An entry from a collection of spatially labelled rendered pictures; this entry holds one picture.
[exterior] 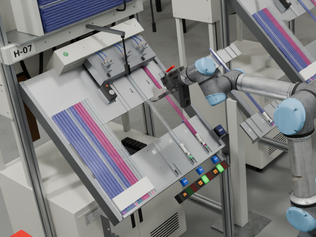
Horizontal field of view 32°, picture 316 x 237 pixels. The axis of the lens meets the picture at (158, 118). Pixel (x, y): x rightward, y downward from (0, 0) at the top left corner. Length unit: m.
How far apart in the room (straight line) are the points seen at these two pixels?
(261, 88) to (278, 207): 1.36
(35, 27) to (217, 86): 0.77
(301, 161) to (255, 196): 1.48
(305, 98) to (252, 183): 1.70
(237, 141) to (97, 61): 0.91
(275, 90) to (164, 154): 0.60
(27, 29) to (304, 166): 1.23
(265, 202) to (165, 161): 1.16
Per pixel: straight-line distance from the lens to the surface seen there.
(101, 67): 2.49
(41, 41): 2.38
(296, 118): 1.96
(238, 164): 3.03
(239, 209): 3.22
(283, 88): 2.16
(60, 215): 2.63
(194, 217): 3.39
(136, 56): 2.61
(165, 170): 2.44
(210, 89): 2.22
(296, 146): 2.05
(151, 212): 2.90
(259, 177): 3.71
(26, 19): 2.36
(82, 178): 2.30
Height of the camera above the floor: 2.07
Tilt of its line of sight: 27 degrees down
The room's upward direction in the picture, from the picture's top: 7 degrees counter-clockwise
